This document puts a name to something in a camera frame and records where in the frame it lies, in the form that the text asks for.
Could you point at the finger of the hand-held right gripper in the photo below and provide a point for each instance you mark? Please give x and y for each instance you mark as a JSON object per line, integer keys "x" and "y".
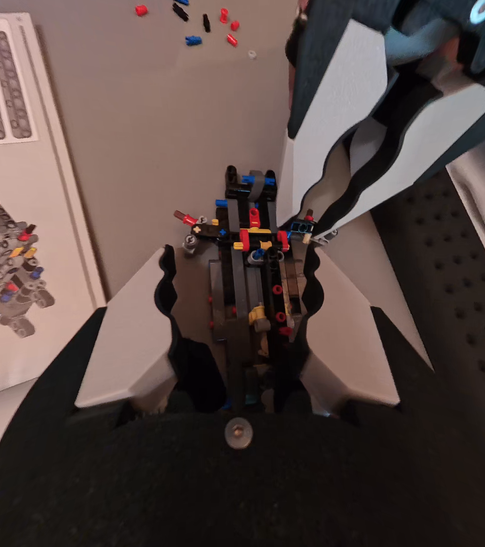
{"x": 435, "y": 136}
{"x": 345, "y": 85}

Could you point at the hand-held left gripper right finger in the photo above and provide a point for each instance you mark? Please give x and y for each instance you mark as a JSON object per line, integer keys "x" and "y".
{"x": 349, "y": 342}

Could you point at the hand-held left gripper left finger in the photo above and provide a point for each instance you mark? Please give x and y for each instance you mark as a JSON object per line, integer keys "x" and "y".
{"x": 127, "y": 342}

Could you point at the grey lego car chassis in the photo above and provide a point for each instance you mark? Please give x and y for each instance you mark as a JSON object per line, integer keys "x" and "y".
{"x": 242, "y": 273}

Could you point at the scattered small lego pins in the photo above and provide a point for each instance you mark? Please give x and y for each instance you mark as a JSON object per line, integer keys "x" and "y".
{"x": 193, "y": 40}

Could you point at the lego instruction booklet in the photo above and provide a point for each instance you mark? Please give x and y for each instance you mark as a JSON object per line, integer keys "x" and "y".
{"x": 33, "y": 171}

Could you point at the black perforated mat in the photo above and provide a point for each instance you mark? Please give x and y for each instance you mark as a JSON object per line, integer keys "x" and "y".
{"x": 439, "y": 299}

